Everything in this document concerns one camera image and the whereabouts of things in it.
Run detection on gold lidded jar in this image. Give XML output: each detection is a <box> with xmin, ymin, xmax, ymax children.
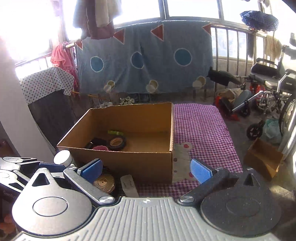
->
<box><xmin>93</xmin><ymin>173</ymin><xmax>115</xmax><ymax>194</ymax></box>

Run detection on white pill bottle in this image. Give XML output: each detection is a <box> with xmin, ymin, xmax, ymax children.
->
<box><xmin>54</xmin><ymin>150</ymin><xmax>74</xmax><ymax>168</ymax></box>

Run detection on pink plastic lid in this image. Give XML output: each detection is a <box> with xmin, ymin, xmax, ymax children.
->
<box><xmin>92</xmin><ymin>145</ymin><xmax>109</xmax><ymax>151</ymax></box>

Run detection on white power adapter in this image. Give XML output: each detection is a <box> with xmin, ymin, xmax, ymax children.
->
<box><xmin>120</xmin><ymin>175</ymin><xmax>139</xmax><ymax>198</ymax></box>

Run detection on green glue stick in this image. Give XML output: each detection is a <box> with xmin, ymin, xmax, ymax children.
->
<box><xmin>107</xmin><ymin>130</ymin><xmax>124</xmax><ymax>136</ymax></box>

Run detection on short black cylinder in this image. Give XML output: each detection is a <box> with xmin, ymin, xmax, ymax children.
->
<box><xmin>84</xmin><ymin>138</ymin><xmax>107</xmax><ymax>149</ymax></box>

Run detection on tape roll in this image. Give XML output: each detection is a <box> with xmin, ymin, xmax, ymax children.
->
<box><xmin>107</xmin><ymin>136</ymin><xmax>126</xmax><ymax>151</ymax></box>

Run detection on purple checkered tablecloth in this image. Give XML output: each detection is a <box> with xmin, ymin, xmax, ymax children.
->
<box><xmin>136</xmin><ymin>102</ymin><xmax>243</xmax><ymax>200</ymax></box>

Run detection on small open cardboard box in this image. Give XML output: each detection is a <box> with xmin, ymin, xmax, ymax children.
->
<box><xmin>244</xmin><ymin>138</ymin><xmax>284</xmax><ymax>181</ymax></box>

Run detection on brown cardboard box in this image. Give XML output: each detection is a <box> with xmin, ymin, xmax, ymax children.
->
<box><xmin>57</xmin><ymin>102</ymin><xmax>174</xmax><ymax>183</ymax></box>

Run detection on dark cabinet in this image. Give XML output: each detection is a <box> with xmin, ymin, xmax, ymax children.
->
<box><xmin>28</xmin><ymin>90</ymin><xmax>76</xmax><ymax>149</ymax></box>

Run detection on polka dot cloth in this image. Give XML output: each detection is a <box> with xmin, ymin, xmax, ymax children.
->
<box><xmin>20</xmin><ymin>67</ymin><xmax>74</xmax><ymax>105</ymax></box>

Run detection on white green sneaker pair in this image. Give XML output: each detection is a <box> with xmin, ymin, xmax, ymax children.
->
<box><xmin>119</xmin><ymin>96</ymin><xmax>135</xmax><ymax>105</ymax></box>

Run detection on wheelchair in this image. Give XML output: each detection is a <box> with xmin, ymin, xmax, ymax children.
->
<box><xmin>229</xmin><ymin>45</ymin><xmax>295</xmax><ymax>136</ymax></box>

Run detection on pink hanging garment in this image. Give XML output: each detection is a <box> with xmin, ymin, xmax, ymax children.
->
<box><xmin>51</xmin><ymin>41</ymin><xmax>79</xmax><ymax>91</ymax></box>

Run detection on blue patterned blanket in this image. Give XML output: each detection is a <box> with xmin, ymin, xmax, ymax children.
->
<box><xmin>76</xmin><ymin>21</ymin><xmax>213</xmax><ymax>94</ymax></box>

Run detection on metal balcony railing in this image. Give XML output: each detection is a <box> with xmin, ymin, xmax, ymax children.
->
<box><xmin>209</xmin><ymin>22</ymin><xmax>265</xmax><ymax>98</ymax></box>

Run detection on dark hanging clothes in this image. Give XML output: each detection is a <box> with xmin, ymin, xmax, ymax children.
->
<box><xmin>73</xmin><ymin>0</ymin><xmax>121</xmax><ymax>40</ymax></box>

